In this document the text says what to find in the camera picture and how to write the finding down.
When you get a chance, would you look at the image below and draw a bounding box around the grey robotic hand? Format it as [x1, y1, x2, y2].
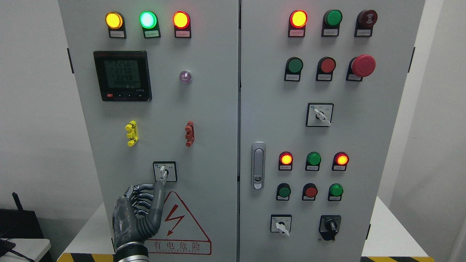
[112, 181, 165, 250]

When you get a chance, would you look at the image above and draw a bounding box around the white rotary switch door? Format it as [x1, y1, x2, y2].
[153, 161, 178, 183]

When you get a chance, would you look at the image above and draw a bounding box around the yellow indicator light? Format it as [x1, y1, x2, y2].
[105, 11, 126, 39]

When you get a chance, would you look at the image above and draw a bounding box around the lit green indicator light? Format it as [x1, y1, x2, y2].
[139, 11, 161, 39]

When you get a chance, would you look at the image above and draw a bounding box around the red triangle warning sticker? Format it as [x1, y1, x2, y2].
[145, 191, 212, 255]

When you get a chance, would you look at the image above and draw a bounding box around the black yellow hazard tape left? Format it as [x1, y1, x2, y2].
[57, 253, 114, 262]

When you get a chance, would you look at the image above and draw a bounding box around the black yellow hazard tape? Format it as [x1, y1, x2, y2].
[360, 257, 434, 262]
[57, 253, 114, 262]

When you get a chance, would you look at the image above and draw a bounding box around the yellow terminal clip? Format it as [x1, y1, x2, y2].
[125, 120, 139, 147]

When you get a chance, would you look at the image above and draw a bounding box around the red terminal clip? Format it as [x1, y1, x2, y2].
[185, 121, 195, 147]

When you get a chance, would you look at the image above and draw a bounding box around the white side table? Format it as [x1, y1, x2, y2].
[0, 238, 51, 262]

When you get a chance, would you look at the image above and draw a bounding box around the black device with antenna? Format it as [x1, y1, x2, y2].
[0, 192, 44, 239]

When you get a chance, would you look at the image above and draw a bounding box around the grey left cabinet door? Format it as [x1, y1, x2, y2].
[59, 0, 240, 262]

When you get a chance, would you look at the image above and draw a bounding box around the grey cabinet door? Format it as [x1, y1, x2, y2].
[238, 0, 425, 262]
[59, 0, 240, 262]

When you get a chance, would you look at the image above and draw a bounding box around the black digital power meter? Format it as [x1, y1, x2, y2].
[93, 50, 153, 102]

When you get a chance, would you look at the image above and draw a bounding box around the small purple lens indicator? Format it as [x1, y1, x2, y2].
[179, 70, 193, 84]

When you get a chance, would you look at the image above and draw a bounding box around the dark green push button lower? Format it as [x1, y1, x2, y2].
[276, 183, 291, 201]

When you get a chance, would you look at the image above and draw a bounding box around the lit red indicator lower left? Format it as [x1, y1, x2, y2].
[278, 151, 293, 171]

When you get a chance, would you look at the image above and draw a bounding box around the red push button lower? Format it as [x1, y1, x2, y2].
[301, 183, 318, 201]

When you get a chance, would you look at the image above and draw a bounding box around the red push button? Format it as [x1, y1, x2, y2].
[301, 183, 318, 201]
[316, 56, 336, 82]

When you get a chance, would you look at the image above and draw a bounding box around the green indicator lower middle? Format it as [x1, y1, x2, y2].
[305, 151, 321, 171]

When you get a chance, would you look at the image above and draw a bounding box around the green push button lower right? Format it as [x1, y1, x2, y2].
[328, 183, 344, 201]

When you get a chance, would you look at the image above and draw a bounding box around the lit red indicator light left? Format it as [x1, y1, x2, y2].
[173, 11, 191, 38]

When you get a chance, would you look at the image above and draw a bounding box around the lit red indicator lower right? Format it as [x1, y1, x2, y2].
[332, 151, 349, 171]

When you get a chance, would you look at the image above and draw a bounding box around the green push button upper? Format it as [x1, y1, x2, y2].
[284, 57, 304, 82]

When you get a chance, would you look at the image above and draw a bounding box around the grey right cabinet door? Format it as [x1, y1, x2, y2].
[238, 0, 425, 262]

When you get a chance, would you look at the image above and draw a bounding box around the black yellow hazard tape right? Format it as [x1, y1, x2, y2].
[360, 257, 434, 262]

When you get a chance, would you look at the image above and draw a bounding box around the red push button upper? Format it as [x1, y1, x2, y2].
[316, 56, 336, 82]

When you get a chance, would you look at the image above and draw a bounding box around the lit red indicator top right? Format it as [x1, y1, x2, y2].
[288, 9, 308, 37]

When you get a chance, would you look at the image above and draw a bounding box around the red emergency stop button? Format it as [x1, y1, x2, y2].
[346, 54, 376, 82]

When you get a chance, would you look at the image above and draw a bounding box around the green indicator top right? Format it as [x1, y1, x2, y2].
[321, 9, 343, 37]

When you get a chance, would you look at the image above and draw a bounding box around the dark red buzzer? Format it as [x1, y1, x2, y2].
[354, 9, 378, 37]

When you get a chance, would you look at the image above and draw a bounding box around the silver door lock handle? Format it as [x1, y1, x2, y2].
[251, 141, 266, 190]

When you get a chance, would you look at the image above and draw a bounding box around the white rotary switch lower right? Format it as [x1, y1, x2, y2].
[270, 214, 292, 237]

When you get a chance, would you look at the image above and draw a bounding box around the white rotary switch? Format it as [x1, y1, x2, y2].
[306, 103, 333, 127]
[270, 214, 292, 237]

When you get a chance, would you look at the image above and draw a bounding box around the black rotary selector switch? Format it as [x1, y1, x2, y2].
[319, 215, 341, 241]

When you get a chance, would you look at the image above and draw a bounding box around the white rotary switch upper right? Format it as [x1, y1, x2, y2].
[306, 103, 333, 127]

